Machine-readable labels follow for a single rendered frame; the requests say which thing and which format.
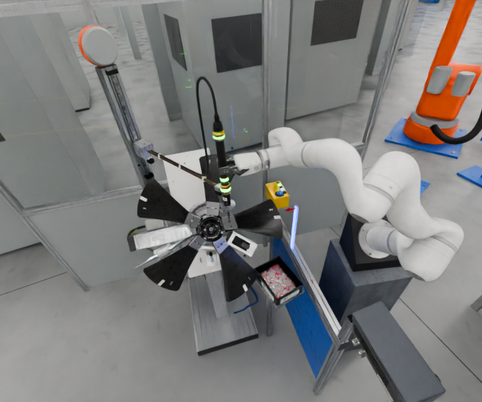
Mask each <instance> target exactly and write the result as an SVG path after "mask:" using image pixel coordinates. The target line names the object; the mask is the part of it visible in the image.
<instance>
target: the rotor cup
mask: <svg viewBox="0 0 482 402"><path fill-rule="evenodd" d="M200 217H201V220H200V222H199V224H198V226H197V227H196V233H197V234H198V235H199V236H200V237H201V238H202V239H203V240H204V241H206V242H216V241H218V240H219V239H221V237H222V236H223V233H224V225H223V222H222V218H221V217H220V216H216V215H213V216H211V215H206V213H205V214H203V215H201V216H200ZM210 227H213V228H214V230H213V231H209V228H210Z"/></svg>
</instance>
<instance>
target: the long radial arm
mask: <svg viewBox="0 0 482 402"><path fill-rule="evenodd" d="M190 227H192V226H189V225H187V224H186V223H184V224H182V223H181V224H176V225H173V226H169V227H165V228H161V229H157V230H154V231H145V232H141V233H138V234H135V235H133V237H134V241H135V244H136V250H141V249H144V248H148V247H152V246H158V245H161V244H165V243H169V242H175V241H179V240H182V239H184V238H188V237H189V236H191V235H193V233H192V231H191V228H190Z"/></svg>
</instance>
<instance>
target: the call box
mask: <svg viewBox="0 0 482 402"><path fill-rule="evenodd" d="M277 191H281V188H280V187H279V185H278V184H277V183H276V182H273V183H267V184H266V196H267V198H268V199H271V200H272V201H273V202H274V203H275V206H276V207H277V209H279V208H284V207H288V206H289V197H290V196H289V195H288V193H286V194H284V193H283V195H282V196H278V195H276V192H277Z"/></svg>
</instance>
